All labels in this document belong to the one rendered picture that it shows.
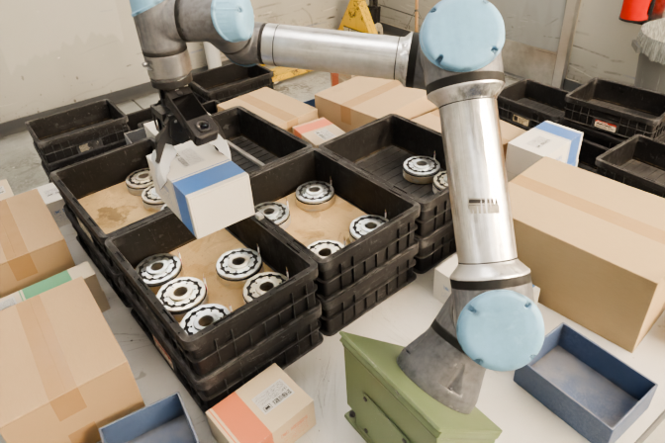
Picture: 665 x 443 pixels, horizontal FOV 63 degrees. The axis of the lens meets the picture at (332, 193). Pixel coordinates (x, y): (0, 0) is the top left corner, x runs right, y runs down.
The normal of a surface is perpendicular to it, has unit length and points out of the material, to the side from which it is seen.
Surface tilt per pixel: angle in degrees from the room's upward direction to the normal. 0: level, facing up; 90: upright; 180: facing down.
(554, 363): 0
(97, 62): 90
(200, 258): 0
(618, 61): 90
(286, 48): 77
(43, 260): 90
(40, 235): 0
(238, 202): 90
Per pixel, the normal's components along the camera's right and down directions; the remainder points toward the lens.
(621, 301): -0.73, 0.41
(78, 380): -0.06, -0.83
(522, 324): -0.13, 0.11
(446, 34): -0.16, -0.15
